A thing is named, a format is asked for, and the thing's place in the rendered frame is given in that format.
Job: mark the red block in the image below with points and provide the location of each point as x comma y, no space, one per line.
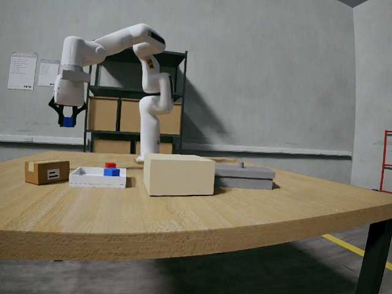
110,165

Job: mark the light wooden cabinet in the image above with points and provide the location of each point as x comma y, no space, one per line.
176,174

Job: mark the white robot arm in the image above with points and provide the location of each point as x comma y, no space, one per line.
146,42

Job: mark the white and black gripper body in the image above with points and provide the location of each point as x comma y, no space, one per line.
69,93

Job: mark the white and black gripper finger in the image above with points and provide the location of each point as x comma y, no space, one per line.
59,111
76,111

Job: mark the brown cardboard box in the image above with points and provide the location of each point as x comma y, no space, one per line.
41,172

